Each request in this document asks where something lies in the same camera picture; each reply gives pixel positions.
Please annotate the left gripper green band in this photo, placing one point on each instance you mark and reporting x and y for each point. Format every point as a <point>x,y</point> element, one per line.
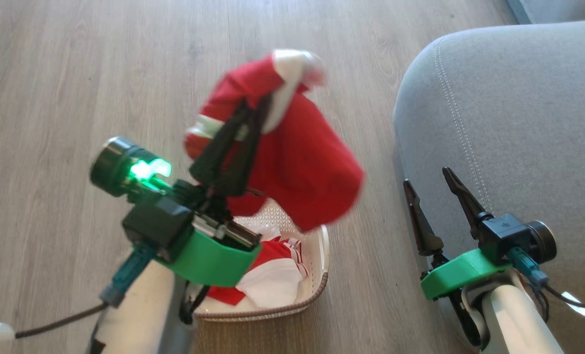
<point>208,260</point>

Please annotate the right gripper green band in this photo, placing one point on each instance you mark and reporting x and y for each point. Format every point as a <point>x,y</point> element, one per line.
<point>457,273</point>

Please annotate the red garment with white cuffs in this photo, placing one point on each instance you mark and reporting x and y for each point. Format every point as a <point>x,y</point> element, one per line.
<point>307,167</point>

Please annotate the red and white striped garment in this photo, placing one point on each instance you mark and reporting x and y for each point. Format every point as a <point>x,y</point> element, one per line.
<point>272,280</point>

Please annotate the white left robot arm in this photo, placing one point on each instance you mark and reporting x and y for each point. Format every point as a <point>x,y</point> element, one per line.
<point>144,314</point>

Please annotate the grey fabric sofa seat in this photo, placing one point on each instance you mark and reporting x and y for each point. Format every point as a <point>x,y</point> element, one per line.
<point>528,123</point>

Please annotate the white perforated laundry basket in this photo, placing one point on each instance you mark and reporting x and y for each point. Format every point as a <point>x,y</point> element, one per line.
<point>317,265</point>

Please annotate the blue-grey sofa cushion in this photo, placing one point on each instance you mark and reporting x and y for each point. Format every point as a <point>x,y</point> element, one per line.
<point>558,9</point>

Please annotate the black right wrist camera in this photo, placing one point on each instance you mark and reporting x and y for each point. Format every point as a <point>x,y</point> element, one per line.
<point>506,233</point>

